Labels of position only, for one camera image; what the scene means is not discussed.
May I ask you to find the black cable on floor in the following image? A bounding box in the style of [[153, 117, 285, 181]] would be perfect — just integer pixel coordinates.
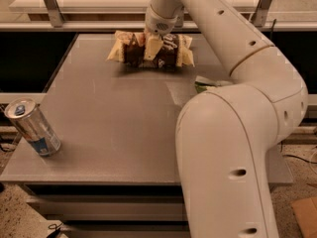
[[280, 142, 317, 166]]

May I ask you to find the brown chip bag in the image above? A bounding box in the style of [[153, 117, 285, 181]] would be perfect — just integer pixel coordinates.
[[108, 31, 194, 69]]

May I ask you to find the green chip bag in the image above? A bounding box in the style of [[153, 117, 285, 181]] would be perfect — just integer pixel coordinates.
[[194, 76, 232, 93]]

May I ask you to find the cardboard box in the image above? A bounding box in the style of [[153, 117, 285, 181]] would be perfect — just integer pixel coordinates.
[[291, 197, 317, 238]]

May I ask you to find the silver blue redbull can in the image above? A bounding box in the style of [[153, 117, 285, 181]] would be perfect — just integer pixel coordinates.
[[5, 98, 61, 157]]

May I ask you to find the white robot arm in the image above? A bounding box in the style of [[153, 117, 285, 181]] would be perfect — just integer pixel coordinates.
[[146, 0, 308, 238]]

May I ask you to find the grey drawer cabinet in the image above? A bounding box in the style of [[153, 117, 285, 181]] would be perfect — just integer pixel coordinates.
[[2, 34, 280, 238]]

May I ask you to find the metal window frame rail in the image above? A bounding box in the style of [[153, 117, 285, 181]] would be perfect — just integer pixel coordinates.
[[1, 0, 316, 31]]

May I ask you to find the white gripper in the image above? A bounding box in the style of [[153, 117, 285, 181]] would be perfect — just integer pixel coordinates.
[[144, 4, 181, 60]]

